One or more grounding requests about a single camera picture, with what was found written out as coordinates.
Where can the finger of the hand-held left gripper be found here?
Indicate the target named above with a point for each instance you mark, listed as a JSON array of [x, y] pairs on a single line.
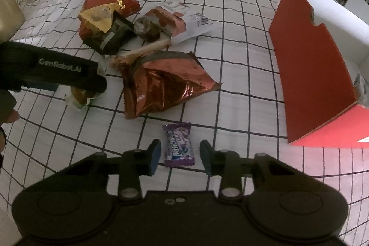
[[89, 84]]

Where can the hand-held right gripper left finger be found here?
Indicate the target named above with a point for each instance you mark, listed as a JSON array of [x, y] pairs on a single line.
[[155, 157]]

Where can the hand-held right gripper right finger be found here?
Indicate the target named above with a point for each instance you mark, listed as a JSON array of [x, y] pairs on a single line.
[[205, 158]]

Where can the pastry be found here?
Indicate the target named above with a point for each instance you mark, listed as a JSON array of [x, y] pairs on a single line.
[[79, 96]]

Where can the purple candy packet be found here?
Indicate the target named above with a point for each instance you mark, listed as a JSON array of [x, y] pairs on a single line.
[[178, 145]]

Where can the beige stick snack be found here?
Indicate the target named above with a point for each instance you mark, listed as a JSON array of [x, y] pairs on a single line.
[[150, 47]]

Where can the copper foil snack bag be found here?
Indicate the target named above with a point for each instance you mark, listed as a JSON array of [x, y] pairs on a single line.
[[161, 84]]

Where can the red snack bag gold print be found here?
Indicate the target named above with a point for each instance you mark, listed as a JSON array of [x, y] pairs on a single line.
[[115, 5]]

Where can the pink and white snack packet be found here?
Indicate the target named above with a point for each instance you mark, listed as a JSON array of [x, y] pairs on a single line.
[[178, 19]]

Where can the red cardboard box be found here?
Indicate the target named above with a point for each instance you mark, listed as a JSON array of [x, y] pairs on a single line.
[[311, 76]]

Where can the person's left hand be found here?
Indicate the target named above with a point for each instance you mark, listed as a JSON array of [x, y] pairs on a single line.
[[13, 117]]

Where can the gold rounded vessel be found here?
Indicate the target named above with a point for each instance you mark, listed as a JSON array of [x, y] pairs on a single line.
[[10, 15]]

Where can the dark green snack packet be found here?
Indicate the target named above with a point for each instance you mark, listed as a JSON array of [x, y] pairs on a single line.
[[111, 35]]

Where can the white checkered tablecloth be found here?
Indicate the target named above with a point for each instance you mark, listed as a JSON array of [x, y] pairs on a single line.
[[230, 90]]

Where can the round foil-wrapped brown snack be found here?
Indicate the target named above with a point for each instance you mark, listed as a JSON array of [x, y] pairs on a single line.
[[147, 28]]

